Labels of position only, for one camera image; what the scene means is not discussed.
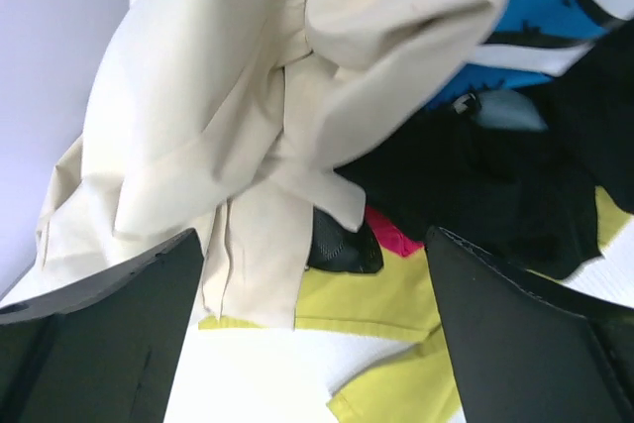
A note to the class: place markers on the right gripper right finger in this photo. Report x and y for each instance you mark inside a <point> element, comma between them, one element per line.
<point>524,348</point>

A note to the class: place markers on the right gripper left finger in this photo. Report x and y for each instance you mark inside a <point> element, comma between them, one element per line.
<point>105,348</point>

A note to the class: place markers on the yellow-green cloth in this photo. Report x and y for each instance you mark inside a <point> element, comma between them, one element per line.
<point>398,304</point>

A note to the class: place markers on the black cloth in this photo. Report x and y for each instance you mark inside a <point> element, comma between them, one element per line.
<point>516,172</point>

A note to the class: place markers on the beige cloth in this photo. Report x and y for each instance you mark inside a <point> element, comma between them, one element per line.
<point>230,117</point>

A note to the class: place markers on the pink red cloth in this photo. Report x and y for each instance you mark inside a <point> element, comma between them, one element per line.
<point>389,236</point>

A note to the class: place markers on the blue white patterned cloth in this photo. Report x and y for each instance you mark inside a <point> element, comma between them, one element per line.
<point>536,42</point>

